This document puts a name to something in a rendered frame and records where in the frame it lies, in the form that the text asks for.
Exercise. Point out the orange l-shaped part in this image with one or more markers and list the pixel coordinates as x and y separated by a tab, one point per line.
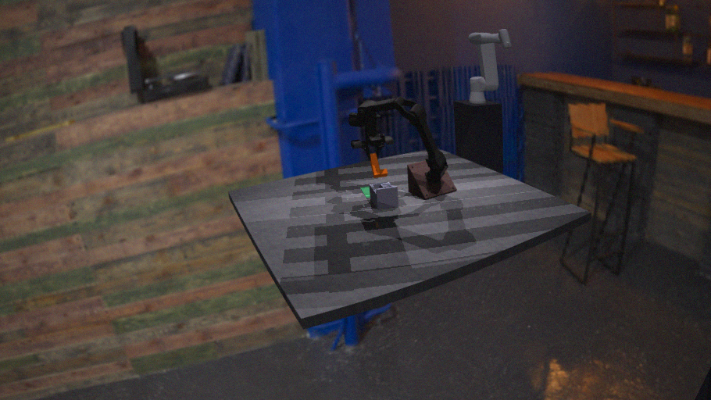
377	172

